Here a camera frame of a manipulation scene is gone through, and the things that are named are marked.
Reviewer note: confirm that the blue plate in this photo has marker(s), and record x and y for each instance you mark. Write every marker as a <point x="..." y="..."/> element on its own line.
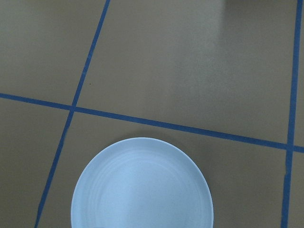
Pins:
<point x="141" y="183"/>

